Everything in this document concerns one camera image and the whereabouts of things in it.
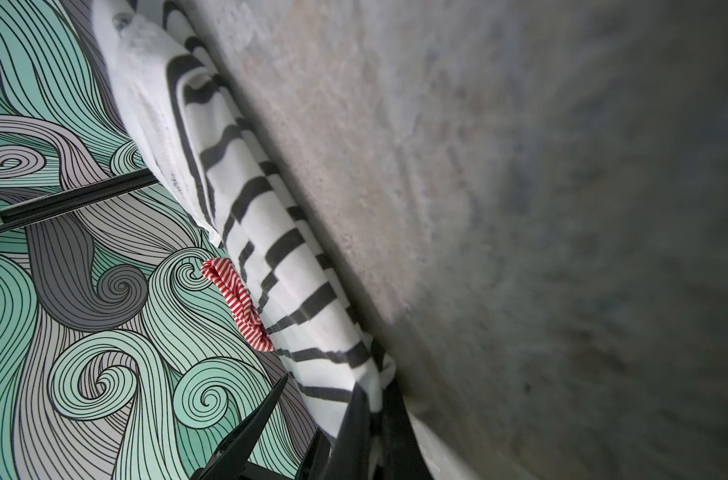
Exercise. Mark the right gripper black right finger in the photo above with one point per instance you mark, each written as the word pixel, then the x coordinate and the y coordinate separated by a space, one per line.
pixel 403 459

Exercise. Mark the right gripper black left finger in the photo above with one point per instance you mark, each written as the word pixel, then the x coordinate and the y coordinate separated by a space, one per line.
pixel 349 459

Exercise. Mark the finger of the left gripper pair black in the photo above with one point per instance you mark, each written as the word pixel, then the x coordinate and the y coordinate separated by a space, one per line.
pixel 230 458

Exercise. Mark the black white striped tank top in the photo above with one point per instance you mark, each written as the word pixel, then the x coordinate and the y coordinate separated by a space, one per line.
pixel 180 112

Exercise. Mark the red white striped tank top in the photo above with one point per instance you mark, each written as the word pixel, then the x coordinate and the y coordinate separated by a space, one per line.
pixel 222 273

